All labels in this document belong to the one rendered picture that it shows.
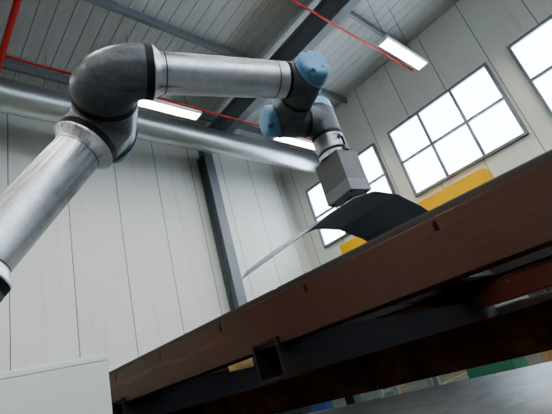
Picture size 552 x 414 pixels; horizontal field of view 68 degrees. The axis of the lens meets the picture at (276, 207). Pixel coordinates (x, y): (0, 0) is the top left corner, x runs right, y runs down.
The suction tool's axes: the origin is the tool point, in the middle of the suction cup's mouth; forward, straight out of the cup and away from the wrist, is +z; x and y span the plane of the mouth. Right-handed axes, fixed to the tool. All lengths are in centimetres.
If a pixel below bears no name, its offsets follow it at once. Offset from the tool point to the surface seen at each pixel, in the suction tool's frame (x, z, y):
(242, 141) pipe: -406, -501, 620
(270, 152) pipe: -493, -491, 639
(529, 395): 42, 32, -45
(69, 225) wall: -42, -342, 728
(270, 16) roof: -377, -622, 370
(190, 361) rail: 40.1, 21.7, 7.5
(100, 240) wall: -97, -313, 737
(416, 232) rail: 30.6, 18.4, -34.5
